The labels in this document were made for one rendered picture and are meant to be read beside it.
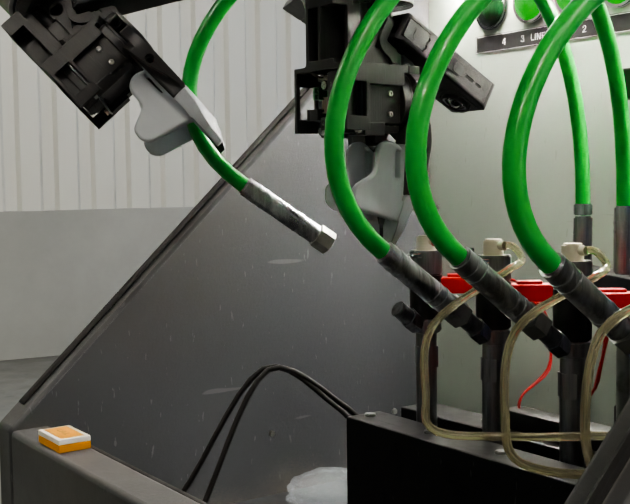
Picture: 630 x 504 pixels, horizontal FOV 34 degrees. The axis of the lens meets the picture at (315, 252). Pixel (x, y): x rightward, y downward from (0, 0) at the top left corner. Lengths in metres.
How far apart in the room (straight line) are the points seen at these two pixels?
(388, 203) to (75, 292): 6.57
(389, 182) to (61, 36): 0.32
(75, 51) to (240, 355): 0.41
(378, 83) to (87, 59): 0.26
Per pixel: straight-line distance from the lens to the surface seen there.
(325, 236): 0.93
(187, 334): 1.12
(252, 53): 7.88
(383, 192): 0.83
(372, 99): 0.81
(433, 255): 0.87
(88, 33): 0.92
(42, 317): 7.32
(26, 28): 0.96
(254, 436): 1.18
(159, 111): 0.90
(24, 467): 1.02
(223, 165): 0.91
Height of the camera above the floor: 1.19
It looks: 4 degrees down
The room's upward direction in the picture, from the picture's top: 1 degrees counter-clockwise
